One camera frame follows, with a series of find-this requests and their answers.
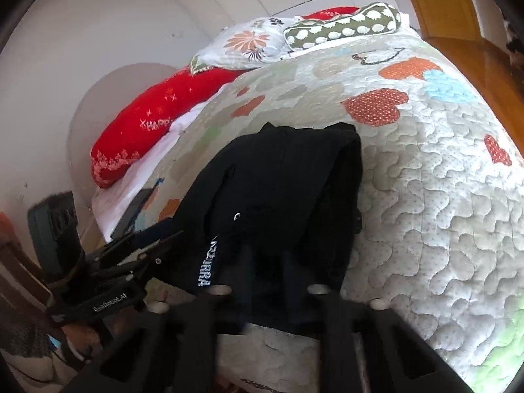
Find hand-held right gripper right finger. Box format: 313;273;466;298
305;284;476;393

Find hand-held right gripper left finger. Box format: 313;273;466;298
61;284;250;393

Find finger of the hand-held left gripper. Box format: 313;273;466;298
88;222;178;265
118;230;186;282

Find black pants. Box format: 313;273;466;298
174;122;363;336

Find person's left hand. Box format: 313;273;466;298
61;321;111;363

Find white bed sheet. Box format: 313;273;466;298
92;102;214;242

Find brown wooden chair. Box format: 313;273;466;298
0;213;58;328

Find red printed pillow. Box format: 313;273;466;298
91;6;362;189

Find heart patterned quilt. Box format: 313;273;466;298
135;33;524;393

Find red long pillow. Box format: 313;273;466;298
67;63;181;214

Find floral white pillow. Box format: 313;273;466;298
188;16;306;75

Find green polka dot pillow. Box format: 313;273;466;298
283;2;402;52

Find wooden door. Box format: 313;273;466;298
395;0;479;42

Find cluttered shelf rack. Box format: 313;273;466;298
503;14;524;56

